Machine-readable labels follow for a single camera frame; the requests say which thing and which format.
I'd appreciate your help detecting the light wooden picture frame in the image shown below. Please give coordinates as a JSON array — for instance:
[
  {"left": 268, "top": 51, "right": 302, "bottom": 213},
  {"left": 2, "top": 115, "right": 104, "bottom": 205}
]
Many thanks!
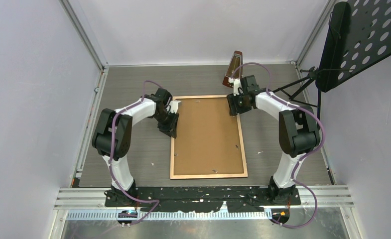
[{"left": 169, "top": 95, "right": 249, "bottom": 180}]

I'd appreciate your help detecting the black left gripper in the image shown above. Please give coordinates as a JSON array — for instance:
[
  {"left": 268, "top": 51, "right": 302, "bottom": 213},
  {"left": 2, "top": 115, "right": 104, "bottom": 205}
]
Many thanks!
[{"left": 154, "top": 110, "right": 179, "bottom": 138}]

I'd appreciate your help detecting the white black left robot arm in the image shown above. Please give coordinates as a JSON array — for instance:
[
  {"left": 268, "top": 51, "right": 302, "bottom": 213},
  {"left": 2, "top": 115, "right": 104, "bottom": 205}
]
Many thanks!
[{"left": 92, "top": 88, "right": 180, "bottom": 207}]

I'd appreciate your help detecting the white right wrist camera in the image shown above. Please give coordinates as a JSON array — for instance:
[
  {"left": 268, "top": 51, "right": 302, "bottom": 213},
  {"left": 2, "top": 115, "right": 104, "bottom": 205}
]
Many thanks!
[{"left": 228, "top": 78, "right": 243, "bottom": 96}]

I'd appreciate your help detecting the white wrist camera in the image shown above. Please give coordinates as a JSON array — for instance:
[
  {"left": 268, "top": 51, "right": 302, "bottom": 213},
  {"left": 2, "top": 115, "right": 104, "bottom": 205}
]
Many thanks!
[
  {"left": 228, "top": 78, "right": 243, "bottom": 96},
  {"left": 166, "top": 100, "right": 181, "bottom": 114}
]

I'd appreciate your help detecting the brown wooden metronome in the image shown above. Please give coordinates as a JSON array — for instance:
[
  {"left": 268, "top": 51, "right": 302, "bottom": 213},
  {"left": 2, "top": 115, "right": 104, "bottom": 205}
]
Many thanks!
[{"left": 222, "top": 51, "right": 243, "bottom": 88}]

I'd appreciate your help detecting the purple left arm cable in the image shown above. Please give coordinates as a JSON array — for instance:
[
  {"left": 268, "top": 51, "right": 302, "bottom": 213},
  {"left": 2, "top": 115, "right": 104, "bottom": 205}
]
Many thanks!
[{"left": 108, "top": 80, "right": 160, "bottom": 227}]

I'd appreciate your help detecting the brown cardboard backing board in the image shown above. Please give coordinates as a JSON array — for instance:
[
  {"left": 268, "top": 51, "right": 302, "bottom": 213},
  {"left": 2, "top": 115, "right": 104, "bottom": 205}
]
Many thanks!
[{"left": 173, "top": 98, "right": 245, "bottom": 176}]

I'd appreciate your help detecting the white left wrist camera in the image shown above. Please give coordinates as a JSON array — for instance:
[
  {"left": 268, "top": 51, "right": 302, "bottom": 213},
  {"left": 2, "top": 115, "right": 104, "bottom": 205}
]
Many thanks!
[{"left": 166, "top": 100, "right": 181, "bottom": 114}]

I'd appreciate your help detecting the aluminium extrusion rail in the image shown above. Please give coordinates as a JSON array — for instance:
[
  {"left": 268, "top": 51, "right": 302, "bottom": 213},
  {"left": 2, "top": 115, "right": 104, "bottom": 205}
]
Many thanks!
[{"left": 54, "top": 185, "right": 354, "bottom": 221}]

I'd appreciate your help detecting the black perforated music stand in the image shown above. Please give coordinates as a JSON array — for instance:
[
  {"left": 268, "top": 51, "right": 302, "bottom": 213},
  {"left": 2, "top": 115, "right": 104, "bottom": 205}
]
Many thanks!
[{"left": 275, "top": 0, "right": 391, "bottom": 101}]

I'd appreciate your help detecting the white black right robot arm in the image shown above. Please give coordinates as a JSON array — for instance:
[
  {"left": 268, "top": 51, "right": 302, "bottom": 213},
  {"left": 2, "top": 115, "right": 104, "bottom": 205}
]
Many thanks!
[{"left": 222, "top": 75, "right": 320, "bottom": 204}]

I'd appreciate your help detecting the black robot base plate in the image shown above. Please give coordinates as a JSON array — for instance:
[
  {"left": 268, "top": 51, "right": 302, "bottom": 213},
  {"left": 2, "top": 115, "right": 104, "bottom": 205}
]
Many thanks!
[{"left": 104, "top": 186, "right": 301, "bottom": 213}]

